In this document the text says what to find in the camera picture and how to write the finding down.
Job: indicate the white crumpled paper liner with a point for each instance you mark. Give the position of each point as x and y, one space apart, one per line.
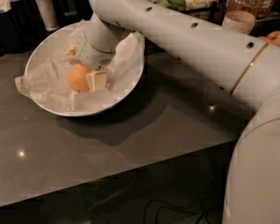
53 87

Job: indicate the black wire tea rack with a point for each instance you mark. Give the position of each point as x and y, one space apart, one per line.
201 9

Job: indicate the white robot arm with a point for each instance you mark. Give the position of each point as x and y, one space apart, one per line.
246 67

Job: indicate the white paper cup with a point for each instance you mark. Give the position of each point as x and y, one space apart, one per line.
48 15

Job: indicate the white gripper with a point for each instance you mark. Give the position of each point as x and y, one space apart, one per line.
90 56

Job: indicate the white bowl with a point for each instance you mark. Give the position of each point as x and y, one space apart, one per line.
127 78

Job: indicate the black condiment organizer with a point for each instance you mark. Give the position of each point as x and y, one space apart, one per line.
16 25

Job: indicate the clear plastic jar white label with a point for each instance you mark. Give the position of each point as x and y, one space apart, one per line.
240 15

